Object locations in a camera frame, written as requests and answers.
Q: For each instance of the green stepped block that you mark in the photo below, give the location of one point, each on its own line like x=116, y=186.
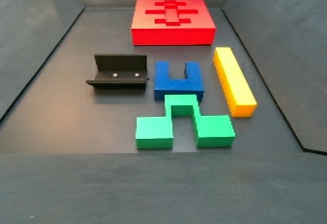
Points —
x=183, y=123

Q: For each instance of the blue U-shaped block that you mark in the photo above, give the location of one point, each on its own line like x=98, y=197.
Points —
x=178, y=86

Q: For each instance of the black angled fixture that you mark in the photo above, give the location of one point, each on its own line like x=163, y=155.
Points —
x=120, y=71

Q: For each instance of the red board with cutouts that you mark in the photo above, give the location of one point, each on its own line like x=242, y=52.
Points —
x=172, y=22

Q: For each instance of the yellow long bar block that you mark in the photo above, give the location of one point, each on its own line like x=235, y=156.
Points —
x=238, y=93

